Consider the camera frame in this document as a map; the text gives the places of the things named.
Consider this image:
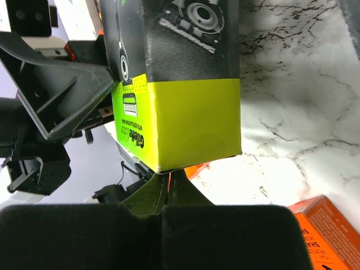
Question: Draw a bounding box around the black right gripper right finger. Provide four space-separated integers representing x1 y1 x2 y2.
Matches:
161 205 313 269

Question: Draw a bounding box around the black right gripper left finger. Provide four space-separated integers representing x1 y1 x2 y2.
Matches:
1 204 161 269

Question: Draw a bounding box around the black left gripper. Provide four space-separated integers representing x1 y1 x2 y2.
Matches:
1 1 115 196

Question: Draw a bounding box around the black green razor box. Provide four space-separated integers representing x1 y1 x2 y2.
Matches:
100 1 241 173

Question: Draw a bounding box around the orange gillette box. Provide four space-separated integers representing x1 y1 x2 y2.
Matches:
289 196 359 270
184 163 209 180

